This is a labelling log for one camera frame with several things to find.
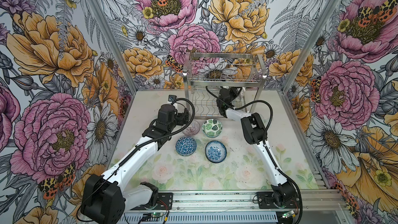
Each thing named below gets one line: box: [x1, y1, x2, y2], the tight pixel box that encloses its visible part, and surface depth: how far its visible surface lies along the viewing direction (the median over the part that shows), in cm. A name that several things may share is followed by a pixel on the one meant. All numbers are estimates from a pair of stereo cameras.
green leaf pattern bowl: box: [201, 118, 223, 138], surface depth 98 cm
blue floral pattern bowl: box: [204, 140, 227, 164], surface depth 88 cm
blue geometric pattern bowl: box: [175, 135, 198, 157], surface depth 91 cm
